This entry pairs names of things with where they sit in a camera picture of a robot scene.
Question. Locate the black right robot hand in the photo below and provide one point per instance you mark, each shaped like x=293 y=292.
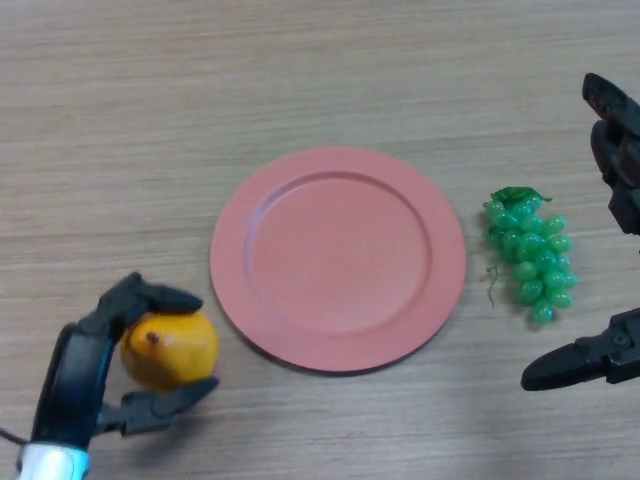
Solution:
x=620 y=150

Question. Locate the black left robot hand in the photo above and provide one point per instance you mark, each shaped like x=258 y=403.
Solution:
x=70 y=385

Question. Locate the yellow pear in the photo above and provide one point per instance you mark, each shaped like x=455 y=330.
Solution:
x=180 y=350

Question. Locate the pink round plate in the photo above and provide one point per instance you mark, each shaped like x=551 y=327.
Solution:
x=340 y=260

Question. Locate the green grape bunch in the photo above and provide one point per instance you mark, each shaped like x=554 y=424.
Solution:
x=537 y=260

